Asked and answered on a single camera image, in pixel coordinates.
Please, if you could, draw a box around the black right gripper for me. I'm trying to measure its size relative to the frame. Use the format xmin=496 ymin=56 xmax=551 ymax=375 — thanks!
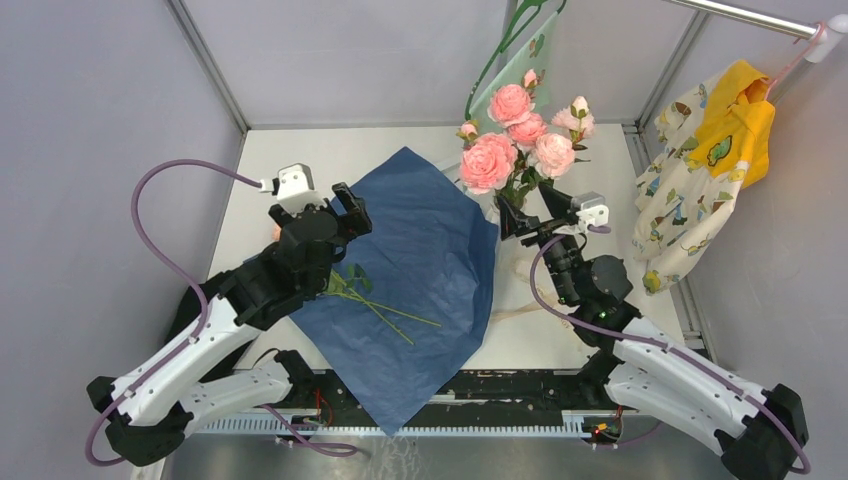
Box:
xmin=495 ymin=182 xmax=582 ymax=304

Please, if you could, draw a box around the pink flower bunch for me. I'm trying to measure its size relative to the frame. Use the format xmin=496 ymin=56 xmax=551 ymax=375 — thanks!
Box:
xmin=458 ymin=96 xmax=595 ymax=208

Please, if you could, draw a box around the cream ribbon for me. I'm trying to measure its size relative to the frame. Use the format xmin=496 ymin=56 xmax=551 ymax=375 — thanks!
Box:
xmin=490 ymin=258 xmax=558 ymax=324

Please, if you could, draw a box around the blue wrapping paper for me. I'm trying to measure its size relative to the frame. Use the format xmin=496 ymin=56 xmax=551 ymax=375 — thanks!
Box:
xmin=295 ymin=148 xmax=499 ymax=435

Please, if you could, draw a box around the separated pink rose stem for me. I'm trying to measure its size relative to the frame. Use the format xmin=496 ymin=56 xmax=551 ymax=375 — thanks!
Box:
xmin=487 ymin=68 xmax=590 ymax=179

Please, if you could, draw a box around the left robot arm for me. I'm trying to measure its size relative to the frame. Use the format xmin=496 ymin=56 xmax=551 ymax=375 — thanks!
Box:
xmin=87 ymin=183 xmax=372 ymax=466

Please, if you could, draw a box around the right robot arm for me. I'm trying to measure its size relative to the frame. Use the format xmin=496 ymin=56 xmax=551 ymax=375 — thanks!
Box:
xmin=495 ymin=184 xmax=812 ymax=479

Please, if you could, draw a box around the white ribbed vase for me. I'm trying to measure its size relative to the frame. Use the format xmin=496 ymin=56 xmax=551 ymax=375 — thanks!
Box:
xmin=494 ymin=195 xmax=534 ymax=237

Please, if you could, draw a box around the yellow patterned kids garment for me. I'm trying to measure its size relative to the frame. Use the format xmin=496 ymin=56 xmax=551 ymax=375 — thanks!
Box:
xmin=632 ymin=60 xmax=776 ymax=295

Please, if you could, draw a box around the metal hanging rod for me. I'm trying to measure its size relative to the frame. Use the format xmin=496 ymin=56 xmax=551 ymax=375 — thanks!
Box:
xmin=666 ymin=0 xmax=847 ymax=64

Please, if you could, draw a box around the pink clothes hanger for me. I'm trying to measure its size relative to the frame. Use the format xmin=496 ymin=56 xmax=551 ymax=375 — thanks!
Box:
xmin=764 ymin=21 xmax=826 ymax=101

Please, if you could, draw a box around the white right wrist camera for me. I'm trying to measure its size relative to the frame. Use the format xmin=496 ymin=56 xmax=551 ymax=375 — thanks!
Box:
xmin=571 ymin=192 xmax=611 ymax=234

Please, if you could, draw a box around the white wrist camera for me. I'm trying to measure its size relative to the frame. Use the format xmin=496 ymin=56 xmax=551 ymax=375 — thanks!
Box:
xmin=571 ymin=192 xmax=611 ymax=234
xmin=260 ymin=163 xmax=325 ymax=215

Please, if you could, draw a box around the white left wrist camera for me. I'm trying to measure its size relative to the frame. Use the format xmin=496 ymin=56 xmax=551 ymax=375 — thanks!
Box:
xmin=260 ymin=163 xmax=325 ymax=215

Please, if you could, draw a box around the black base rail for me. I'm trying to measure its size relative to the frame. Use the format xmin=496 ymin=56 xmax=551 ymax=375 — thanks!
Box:
xmin=275 ymin=370 xmax=618 ymax=428

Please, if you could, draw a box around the white slotted cable duct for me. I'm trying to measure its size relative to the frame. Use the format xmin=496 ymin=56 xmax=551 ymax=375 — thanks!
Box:
xmin=199 ymin=412 xmax=590 ymax=439

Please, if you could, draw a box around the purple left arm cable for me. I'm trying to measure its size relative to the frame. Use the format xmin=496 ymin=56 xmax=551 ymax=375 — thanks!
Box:
xmin=84 ymin=158 xmax=266 ymax=466

